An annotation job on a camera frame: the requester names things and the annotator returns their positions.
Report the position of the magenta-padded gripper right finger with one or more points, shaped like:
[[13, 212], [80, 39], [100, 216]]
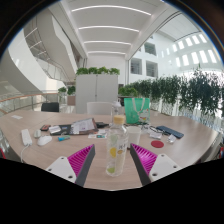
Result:
[[163, 165]]

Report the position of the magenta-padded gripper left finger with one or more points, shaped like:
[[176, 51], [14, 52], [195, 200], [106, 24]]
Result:
[[63, 166]]

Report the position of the clear yellow-capped drink bottle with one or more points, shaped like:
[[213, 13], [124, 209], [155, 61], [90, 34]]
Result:
[[116, 150]]

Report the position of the flat round red coaster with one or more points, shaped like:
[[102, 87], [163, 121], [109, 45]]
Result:
[[157, 144]]

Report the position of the white plastic packet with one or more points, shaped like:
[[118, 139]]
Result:
[[171, 138]]

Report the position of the small teal object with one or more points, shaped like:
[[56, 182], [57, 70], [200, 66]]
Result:
[[63, 138]]

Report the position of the white computer mouse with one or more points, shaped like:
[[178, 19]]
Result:
[[44, 140]]

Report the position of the dark blue keyboard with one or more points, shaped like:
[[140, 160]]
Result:
[[170, 131]]

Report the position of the dark phone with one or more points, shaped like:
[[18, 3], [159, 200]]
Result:
[[45, 127]]

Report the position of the dark clipboard with papers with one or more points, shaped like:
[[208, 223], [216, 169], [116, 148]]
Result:
[[81, 126]]

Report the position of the white power strip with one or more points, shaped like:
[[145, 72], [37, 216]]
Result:
[[26, 137]]

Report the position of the black chair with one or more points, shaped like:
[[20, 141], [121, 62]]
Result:
[[50, 107]]

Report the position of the green tote bag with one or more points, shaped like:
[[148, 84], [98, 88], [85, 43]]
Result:
[[133, 111]]

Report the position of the white chair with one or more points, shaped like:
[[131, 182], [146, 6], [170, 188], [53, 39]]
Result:
[[99, 108]]

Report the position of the planter box with green plants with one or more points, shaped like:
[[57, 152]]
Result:
[[71, 96]]

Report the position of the clear white-capped bottle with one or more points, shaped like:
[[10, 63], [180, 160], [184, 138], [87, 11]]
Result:
[[115, 111]]

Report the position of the row of green hedge plants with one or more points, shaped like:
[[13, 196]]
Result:
[[196, 90]]

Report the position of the white cabinet topped with plants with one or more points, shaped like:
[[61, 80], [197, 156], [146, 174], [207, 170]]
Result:
[[96, 91]]

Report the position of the ceiling light strips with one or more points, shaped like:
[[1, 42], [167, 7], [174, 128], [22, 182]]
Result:
[[108, 42]]

